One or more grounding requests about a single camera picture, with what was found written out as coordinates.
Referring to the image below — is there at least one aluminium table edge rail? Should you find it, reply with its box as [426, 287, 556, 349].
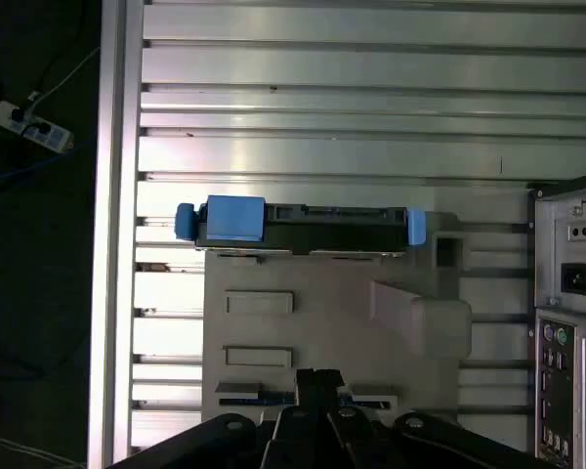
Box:
[86, 0, 146, 469]

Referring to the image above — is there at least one silver PC case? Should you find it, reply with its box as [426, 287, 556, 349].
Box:
[526, 170, 586, 469]

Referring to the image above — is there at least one RAM stick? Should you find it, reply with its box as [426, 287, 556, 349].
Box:
[218, 390, 393, 409]

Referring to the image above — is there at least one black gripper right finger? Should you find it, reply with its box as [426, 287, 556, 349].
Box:
[317, 369, 563, 469]

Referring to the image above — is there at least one white cable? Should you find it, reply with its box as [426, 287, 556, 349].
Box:
[27, 46, 102, 107]

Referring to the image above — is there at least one black cable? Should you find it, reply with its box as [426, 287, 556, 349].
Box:
[23, 0, 92, 102]

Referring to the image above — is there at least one white power strip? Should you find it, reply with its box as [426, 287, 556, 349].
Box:
[0, 100, 75, 153]

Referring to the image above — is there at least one grey parts rack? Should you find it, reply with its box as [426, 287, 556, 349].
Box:
[200, 210, 473, 424]

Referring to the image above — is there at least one blue cable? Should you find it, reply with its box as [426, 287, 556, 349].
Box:
[0, 139, 95, 196]

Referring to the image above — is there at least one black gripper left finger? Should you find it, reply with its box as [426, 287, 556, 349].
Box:
[105, 369, 319, 469]

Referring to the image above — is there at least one hard disk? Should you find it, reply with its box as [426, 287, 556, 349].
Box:
[174, 193, 428, 256]

